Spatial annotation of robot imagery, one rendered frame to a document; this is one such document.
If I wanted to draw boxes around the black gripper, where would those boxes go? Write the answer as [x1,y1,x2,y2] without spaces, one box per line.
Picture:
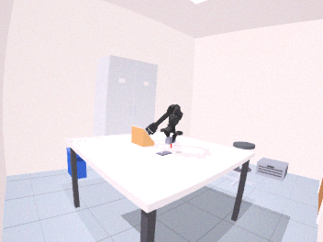
[160,123,184,142]

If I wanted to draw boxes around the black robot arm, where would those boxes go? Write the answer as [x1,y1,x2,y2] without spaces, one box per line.
[145,104,183,135]

